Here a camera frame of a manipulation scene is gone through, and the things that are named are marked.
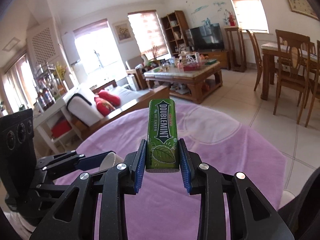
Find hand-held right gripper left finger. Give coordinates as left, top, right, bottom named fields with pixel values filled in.
left=29, top=139, right=147, bottom=240

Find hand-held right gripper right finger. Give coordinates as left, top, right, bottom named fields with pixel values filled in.
left=178, top=138, right=295, bottom=240

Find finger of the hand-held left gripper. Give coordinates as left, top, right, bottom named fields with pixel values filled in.
left=36, top=151, right=117, bottom=174

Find white cup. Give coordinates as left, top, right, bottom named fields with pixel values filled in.
left=99, top=152, right=123, bottom=172

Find green chewing gum tin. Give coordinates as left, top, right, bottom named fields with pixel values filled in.
left=145, top=99, right=180, bottom=173

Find round table, purple cloth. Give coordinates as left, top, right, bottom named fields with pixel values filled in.
left=54, top=102, right=287, bottom=240

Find red storage box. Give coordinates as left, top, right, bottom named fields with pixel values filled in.
left=51, top=120, right=72, bottom=138

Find red cushion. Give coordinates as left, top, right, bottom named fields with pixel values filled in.
left=94, top=97, right=116, bottom=117
left=97, top=90, right=121, bottom=107

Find dark glass bottle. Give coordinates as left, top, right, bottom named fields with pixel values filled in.
left=44, top=81, right=55, bottom=105
left=37, top=86, right=49, bottom=110

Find white sofa, red cushions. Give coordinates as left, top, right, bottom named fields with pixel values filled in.
left=65, top=79, right=170, bottom=135

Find white paper bag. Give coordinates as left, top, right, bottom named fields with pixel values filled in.
left=126, top=74, right=139, bottom=92

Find metal bottle rack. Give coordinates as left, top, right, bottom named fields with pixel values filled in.
left=35, top=62, right=68, bottom=100

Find wooden coffee table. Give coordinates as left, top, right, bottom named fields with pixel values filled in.
left=144, top=60, right=223, bottom=105

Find yellow artificial flowers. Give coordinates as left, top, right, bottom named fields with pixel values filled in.
left=54, top=62, right=68, bottom=80

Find red tray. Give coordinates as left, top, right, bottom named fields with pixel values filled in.
left=183, top=64, right=203, bottom=72

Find wooden armchair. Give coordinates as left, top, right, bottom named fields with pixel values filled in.
left=125, top=55, right=150, bottom=90

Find large bright window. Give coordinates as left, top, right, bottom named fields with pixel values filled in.
left=73, top=21, right=118, bottom=83

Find dry branches vase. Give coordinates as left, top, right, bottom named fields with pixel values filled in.
left=147, top=45, right=160, bottom=60

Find wooden television cabinet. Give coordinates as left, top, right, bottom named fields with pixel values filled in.
left=200, top=49, right=230, bottom=70

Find white lattice panel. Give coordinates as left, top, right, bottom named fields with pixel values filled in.
left=31, top=27, right=57, bottom=65

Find person's dark clothing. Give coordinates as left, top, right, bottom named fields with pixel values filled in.
left=277, top=172, right=320, bottom=240

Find window with roller blind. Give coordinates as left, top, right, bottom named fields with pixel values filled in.
left=225, top=0, right=269, bottom=34
left=127, top=10, right=169, bottom=60

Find black television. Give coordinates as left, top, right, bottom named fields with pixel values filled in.
left=189, top=23, right=225, bottom=51

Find framed sunflower picture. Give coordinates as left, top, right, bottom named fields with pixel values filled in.
left=112, top=21, right=132, bottom=42

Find curved back wooden chair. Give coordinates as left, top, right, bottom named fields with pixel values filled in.
left=246, top=29, right=263, bottom=92

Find wooden bookshelf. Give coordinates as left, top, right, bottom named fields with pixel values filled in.
left=160, top=10, right=190, bottom=55

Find tall wooden stand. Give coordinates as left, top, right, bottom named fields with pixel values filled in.
left=224, top=26, right=248, bottom=73

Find wooden dining table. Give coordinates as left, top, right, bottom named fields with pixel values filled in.
left=260, top=42, right=320, bottom=100

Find red potted plant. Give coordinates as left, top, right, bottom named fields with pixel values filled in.
left=224, top=9, right=237, bottom=27

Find wooden dining chair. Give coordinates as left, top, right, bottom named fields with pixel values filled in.
left=304, top=40, right=320, bottom=128
left=272, top=29, right=312, bottom=124

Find framed flower painting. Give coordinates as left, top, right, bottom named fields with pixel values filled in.
left=282, top=0, right=319, bottom=20

